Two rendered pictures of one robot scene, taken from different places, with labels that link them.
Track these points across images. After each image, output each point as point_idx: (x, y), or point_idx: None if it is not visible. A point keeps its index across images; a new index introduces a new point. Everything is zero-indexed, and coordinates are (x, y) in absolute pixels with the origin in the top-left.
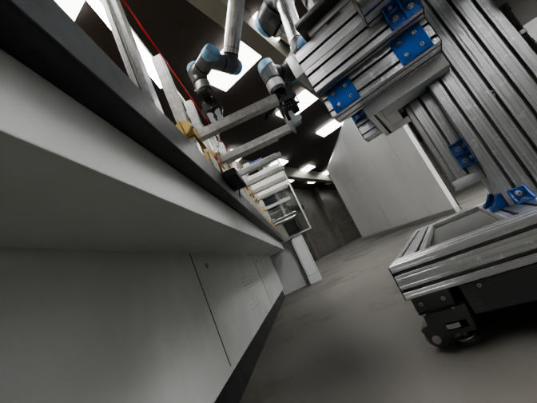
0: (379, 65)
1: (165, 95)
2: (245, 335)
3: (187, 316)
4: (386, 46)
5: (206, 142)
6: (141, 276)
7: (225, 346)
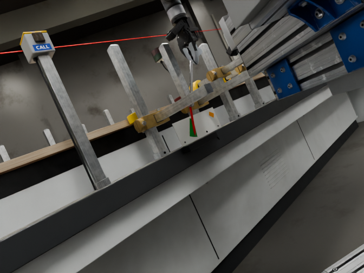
0: (320, 57)
1: (124, 89)
2: (248, 222)
3: (174, 242)
4: (327, 31)
5: (182, 90)
6: (132, 235)
7: (216, 245)
